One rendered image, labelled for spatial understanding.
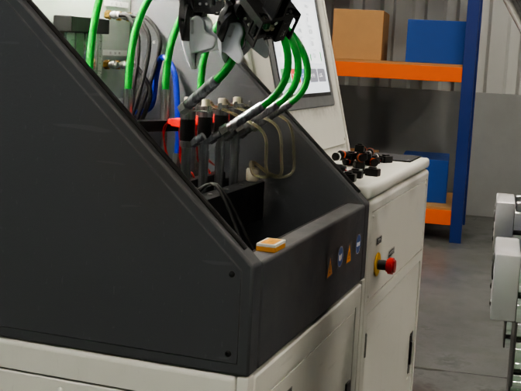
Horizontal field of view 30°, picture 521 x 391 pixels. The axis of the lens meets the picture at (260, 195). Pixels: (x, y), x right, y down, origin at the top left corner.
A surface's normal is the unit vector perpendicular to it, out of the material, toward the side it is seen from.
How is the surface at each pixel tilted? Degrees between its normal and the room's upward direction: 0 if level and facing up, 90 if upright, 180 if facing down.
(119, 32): 90
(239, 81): 90
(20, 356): 90
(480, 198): 90
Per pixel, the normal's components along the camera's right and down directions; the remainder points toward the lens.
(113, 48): 0.94, 0.10
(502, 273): -0.24, 0.13
